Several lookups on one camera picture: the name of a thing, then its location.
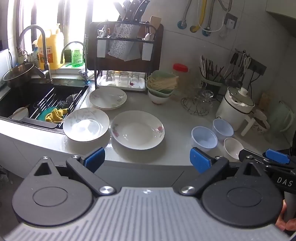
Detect white electric cooking pot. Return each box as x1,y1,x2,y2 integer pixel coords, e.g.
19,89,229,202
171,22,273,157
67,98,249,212
216,86,256,136

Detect large blue plastic bowl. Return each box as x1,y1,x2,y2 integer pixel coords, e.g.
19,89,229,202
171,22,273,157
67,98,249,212
191,126,218,152

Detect window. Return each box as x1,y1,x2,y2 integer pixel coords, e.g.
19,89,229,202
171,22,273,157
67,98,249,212
7,0,121,67

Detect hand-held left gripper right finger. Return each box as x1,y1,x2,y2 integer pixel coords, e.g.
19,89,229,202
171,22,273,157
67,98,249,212
180,147,266,195

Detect patterned steel cleaver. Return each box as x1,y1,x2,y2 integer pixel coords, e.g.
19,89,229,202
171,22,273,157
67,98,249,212
107,22,140,62

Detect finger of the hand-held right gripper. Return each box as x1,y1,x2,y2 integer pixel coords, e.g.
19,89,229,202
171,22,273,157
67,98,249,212
239,149,296,173
265,149,296,166

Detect small chrome faucet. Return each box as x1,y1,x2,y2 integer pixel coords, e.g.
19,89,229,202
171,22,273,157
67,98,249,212
60,41,90,83

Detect corrugated metal hose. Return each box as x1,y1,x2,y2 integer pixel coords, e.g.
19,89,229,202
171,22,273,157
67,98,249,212
202,0,233,36
178,0,193,29

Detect dried noodles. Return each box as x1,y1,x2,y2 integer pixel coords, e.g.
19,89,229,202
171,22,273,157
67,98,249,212
147,75,179,91

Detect pale green kettle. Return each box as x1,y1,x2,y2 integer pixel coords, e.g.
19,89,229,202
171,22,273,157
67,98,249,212
269,101,294,139

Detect steel wool scrubber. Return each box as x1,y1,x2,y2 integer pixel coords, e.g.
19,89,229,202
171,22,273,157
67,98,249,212
58,94,78,109

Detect grey leaf pattern plate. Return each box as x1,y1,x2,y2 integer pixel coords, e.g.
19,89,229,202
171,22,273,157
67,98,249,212
63,108,110,142

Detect plain white ceramic bowl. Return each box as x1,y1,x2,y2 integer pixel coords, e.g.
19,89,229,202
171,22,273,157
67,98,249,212
223,137,244,161

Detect yellow cloth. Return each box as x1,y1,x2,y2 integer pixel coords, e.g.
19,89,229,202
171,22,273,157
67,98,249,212
46,108,69,123

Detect white handled scissors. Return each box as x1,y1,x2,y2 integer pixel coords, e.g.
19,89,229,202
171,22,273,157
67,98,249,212
243,56,252,72

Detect wall socket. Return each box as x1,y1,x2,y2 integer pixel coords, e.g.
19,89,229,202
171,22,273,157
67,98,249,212
224,13,238,30

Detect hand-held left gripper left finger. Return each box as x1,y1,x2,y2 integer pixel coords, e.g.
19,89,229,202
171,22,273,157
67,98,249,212
33,147,116,196

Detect wooden spatula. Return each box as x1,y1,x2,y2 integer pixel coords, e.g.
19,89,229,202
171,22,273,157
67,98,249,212
149,16,162,31

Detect black sink drain rack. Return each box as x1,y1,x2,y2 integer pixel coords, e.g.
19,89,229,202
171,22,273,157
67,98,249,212
22,87,84,127

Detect white footed bowl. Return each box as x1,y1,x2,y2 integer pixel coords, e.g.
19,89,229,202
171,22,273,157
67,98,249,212
148,89,174,105

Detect pink flower plate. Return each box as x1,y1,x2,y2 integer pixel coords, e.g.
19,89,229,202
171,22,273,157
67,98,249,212
110,110,165,150

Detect black kitchen sink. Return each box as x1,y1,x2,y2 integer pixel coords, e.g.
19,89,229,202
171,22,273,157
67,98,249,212
0,79,89,133

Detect tall grey faucet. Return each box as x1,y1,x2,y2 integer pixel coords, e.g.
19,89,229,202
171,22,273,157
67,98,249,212
16,24,53,82

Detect green dish soap bottle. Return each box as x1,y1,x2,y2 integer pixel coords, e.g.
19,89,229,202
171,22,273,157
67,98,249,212
71,45,84,67

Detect wire glass rack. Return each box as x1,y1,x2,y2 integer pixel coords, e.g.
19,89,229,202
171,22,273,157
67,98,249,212
181,89,211,116

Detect white utensil holder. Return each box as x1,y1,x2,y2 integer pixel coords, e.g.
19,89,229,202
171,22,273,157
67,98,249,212
97,39,107,58
142,42,153,61

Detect yellow gas hose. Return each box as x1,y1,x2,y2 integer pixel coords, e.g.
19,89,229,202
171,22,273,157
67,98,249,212
190,0,207,33

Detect dark wooden cutting board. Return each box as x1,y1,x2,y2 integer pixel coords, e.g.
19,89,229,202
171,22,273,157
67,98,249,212
88,22,164,71

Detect cut glass cup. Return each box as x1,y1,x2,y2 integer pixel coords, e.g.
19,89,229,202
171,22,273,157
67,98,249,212
200,89,214,107

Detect steel pot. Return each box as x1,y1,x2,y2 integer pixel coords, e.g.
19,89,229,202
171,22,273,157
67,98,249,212
3,62,36,88

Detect person's right hand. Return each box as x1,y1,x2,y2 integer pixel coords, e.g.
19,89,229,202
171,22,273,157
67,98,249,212
275,199,296,232

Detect small blue plastic bowl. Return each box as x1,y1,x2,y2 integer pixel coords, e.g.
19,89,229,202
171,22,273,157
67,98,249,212
212,119,234,141

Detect red lidded plastic jar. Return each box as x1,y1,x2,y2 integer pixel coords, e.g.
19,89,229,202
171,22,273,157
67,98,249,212
173,63,192,91

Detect gold rimmed green leaf plate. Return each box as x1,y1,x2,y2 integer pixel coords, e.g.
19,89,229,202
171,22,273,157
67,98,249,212
89,88,127,110

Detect black power strip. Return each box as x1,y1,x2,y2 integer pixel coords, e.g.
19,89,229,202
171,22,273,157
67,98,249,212
248,58,268,76

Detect green bowl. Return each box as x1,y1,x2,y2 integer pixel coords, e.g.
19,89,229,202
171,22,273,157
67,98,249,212
146,70,178,94

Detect yellow oil jug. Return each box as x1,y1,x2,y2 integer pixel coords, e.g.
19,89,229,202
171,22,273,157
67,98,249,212
37,23,65,70

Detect dark handled kitchen knife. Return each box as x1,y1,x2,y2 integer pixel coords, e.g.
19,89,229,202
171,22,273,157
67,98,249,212
125,0,140,22
114,0,130,21
133,0,151,22

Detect white cable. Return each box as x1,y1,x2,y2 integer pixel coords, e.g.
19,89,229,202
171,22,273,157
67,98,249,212
199,0,228,32

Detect black metal dish rack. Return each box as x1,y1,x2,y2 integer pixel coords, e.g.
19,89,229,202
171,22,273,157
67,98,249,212
94,21,156,93

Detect white bowl in sink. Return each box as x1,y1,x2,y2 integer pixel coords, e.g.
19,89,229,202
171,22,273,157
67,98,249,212
11,108,29,121

